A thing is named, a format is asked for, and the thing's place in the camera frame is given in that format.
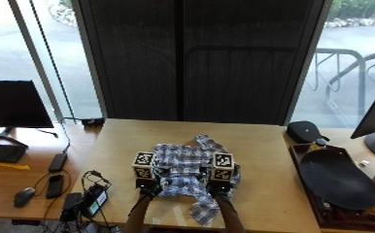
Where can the white marker cube right glove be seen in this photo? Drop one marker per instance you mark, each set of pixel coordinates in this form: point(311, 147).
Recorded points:
point(222, 165)

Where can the black zip case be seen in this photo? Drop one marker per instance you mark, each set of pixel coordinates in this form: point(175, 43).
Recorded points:
point(303, 131)

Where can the dark window blind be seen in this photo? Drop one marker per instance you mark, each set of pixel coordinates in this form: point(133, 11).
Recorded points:
point(195, 61)

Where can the white marker cube glove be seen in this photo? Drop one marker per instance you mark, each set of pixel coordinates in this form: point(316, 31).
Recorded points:
point(222, 165)
point(143, 164)

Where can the dark wooden tray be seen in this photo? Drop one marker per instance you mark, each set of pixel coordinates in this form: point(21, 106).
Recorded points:
point(302, 174)

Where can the black power adapter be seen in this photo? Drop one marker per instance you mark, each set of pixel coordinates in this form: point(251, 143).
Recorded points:
point(57, 162)

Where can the black oval plate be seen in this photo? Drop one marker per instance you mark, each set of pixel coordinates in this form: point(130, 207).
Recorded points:
point(338, 179)

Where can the metal bike rack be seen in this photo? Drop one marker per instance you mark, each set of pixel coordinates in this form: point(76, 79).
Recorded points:
point(359, 74)

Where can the small white cube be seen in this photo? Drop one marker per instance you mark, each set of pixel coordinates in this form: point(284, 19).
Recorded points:
point(364, 163)

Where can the blue white plaid shirt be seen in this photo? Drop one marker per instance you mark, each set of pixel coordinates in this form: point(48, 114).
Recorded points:
point(182, 161)

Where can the person's right hand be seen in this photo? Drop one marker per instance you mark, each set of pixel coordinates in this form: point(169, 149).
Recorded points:
point(219, 188)

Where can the black device with screen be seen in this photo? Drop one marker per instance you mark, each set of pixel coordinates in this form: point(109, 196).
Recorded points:
point(94, 201)

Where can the black smartphone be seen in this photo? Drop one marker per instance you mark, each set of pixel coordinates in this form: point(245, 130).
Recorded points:
point(54, 186)

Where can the white marker cube left glove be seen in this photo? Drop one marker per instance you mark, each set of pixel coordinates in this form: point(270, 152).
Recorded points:
point(143, 164)

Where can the small black desk box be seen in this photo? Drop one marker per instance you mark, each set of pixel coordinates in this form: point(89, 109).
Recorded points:
point(92, 122)

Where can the black computer mouse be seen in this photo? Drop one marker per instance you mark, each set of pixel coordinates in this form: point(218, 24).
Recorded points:
point(24, 196)

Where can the black computer monitor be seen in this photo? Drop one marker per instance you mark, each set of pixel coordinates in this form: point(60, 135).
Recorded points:
point(10, 103)

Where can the black pouch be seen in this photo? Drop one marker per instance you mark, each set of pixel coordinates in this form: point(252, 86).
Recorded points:
point(70, 205)

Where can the black keyboard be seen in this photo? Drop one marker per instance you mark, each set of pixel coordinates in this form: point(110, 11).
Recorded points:
point(0, 152)

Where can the person's left hand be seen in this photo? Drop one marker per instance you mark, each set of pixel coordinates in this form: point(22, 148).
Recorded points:
point(151, 187)

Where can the yellow plastic tool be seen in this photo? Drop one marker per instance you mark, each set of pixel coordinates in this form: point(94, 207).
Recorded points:
point(9, 166)

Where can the small bottle with black cap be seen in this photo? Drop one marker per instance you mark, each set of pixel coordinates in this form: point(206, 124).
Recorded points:
point(319, 144)

